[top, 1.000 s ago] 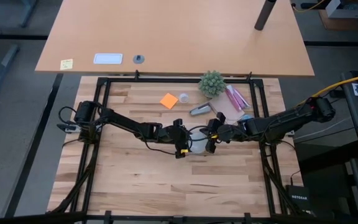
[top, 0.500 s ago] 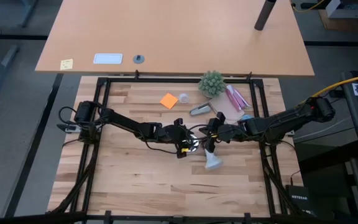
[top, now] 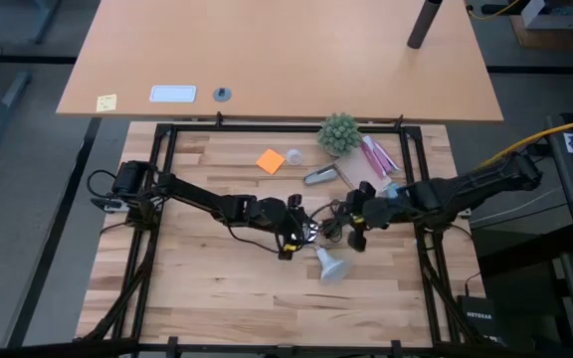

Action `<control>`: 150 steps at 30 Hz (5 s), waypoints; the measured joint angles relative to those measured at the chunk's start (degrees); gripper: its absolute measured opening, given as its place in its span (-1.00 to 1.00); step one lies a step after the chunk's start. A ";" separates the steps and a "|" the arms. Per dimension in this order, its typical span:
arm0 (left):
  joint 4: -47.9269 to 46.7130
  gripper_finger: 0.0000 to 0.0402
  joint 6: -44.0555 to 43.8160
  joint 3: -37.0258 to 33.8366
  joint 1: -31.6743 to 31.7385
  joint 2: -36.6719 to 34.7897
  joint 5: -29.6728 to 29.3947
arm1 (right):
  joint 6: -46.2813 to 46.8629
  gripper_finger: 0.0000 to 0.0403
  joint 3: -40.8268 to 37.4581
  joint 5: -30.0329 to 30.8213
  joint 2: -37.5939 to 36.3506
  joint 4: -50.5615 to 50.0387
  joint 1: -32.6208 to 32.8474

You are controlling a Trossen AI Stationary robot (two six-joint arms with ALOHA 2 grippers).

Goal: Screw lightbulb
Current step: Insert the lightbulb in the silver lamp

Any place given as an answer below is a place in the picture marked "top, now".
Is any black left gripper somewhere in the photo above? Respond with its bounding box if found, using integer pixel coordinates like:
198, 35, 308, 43
259, 194, 320, 261

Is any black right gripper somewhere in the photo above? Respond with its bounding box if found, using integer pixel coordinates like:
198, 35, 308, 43
344, 181, 400, 253

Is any chrome lamp socket base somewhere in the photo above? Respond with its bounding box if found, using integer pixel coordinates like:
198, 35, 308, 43
301, 218, 321, 246

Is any black lamp cord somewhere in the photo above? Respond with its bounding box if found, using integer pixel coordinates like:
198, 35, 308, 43
310, 198, 355, 245

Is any grey stapler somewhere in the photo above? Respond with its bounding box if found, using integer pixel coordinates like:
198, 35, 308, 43
302, 165, 340, 187

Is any tan notebook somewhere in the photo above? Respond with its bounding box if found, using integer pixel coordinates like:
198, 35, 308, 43
333, 146, 393, 196

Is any orange sticky note pad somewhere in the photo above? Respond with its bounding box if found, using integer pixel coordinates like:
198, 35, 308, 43
255, 147, 287, 176

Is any pink box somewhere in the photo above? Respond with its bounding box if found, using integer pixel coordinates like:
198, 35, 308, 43
359, 134, 388, 179

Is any pink and white packet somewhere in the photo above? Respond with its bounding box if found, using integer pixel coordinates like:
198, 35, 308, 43
373, 138, 402, 174

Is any green succulent plant in pot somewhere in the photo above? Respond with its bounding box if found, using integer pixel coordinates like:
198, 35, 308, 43
315, 111, 363, 158

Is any black Netgear router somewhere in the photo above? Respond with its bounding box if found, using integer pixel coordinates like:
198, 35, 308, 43
457, 294, 497, 339

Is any large tan desk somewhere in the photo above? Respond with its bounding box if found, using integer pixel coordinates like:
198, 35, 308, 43
56, 0, 504, 123

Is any white rectangular label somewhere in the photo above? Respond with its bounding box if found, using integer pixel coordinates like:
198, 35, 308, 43
148, 85, 198, 104

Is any white power strip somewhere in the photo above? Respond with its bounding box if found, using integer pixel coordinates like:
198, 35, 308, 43
90, 196, 131, 214

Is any dark grey pole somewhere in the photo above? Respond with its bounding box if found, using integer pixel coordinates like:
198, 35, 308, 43
406, 0, 445, 50

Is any yellow sticky note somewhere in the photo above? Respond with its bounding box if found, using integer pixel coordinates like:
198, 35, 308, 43
95, 92, 118, 113

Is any brown cardboard box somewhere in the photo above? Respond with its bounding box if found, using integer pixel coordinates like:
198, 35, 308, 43
508, 13, 573, 51

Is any grey box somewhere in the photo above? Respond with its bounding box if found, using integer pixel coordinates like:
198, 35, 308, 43
519, 0, 573, 30

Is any black aluminium table frame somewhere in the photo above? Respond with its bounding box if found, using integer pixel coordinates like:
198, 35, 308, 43
72, 112, 496, 358

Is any yellow cable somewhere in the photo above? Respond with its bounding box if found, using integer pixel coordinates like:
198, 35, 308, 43
475, 113, 573, 170
467, 0, 522, 21

